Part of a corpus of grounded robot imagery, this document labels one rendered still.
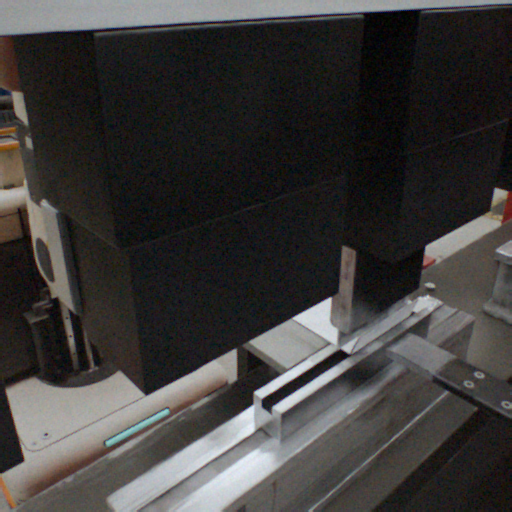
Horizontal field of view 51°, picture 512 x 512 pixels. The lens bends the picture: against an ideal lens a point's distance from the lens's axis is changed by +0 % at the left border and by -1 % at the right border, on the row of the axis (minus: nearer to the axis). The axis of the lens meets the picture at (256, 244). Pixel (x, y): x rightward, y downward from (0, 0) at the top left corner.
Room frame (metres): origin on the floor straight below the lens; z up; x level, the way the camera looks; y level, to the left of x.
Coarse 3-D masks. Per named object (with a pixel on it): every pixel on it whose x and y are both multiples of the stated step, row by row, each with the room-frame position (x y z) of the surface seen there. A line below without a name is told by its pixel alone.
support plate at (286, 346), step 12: (288, 324) 0.41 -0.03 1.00; (264, 336) 0.39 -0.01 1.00; (276, 336) 0.39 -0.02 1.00; (288, 336) 0.39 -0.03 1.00; (300, 336) 0.39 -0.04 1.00; (312, 336) 0.39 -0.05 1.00; (252, 348) 0.38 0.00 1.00; (264, 348) 0.37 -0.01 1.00; (276, 348) 0.37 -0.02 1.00; (288, 348) 0.37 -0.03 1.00; (300, 348) 0.37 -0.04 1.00; (312, 348) 0.37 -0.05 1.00; (264, 360) 0.36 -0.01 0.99; (276, 360) 0.36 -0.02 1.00; (288, 360) 0.36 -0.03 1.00; (300, 360) 0.36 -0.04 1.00
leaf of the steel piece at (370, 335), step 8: (408, 304) 0.40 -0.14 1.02; (416, 304) 0.41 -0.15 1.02; (400, 312) 0.39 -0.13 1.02; (408, 312) 0.41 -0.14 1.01; (384, 320) 0.38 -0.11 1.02; (392, 320) 0.39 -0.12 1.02; (400, 320) 0.41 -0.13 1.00; (376, 328) 0.37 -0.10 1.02; (384, 328) 0.39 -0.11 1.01; (360, 336) 0.36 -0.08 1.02; (368, 336) 0.37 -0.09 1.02; (376, 336) 0.38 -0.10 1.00; (360, 344) 0.36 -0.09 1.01; (352, 352) 0.36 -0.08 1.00
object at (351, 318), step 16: (352, 256) 0.35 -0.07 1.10; (368, 256) 0.36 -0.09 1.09; (416, 256) 0.41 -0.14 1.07; (352, 272) 0.35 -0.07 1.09; (368, 272) 0.36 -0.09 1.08; (384, 272) 0.38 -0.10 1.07; (400, 272) 0.39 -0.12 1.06; (416, 272) 0.41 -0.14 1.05; (352, 288) 0.35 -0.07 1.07; (368, 288) 0.36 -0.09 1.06; (384, 288) 0.38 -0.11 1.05; (400, 288) 0.40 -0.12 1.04; (416, 288) 0.41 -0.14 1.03; (336, 304) 0.36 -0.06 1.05; (352, 304) 0.35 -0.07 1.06; (368, 304) 0.37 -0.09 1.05; (384, 304) 0.38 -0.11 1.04; (400, 304) 0.42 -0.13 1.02; (336, 320) 0.36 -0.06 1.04; (352, 320) 0.35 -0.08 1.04; (368, 320) 0.38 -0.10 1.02; (352, 336) 0.37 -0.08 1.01
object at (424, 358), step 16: (416, 336) 0.38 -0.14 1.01; (400, 352) 0.36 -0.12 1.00; (416, 352) 0.36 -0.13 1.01; (432, 352) 0.36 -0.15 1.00; (448, 352) 0.36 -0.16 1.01; (416, 368) 0.34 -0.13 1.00; (432, 368) 0.34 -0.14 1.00; (448, 368) 0.34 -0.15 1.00; (464, 368) 0.34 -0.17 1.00; (480, 368) 0.34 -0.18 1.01; (448, 384) 0.32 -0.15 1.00; (464, 384) 0.32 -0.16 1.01; (480, 384) 0.32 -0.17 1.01; (496, 384) 0.32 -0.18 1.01; (464, 400) 0.31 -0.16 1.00; (480, 400) 0.30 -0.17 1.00; (496, 400) 0.30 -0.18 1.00; (496, 416) 0.29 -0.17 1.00
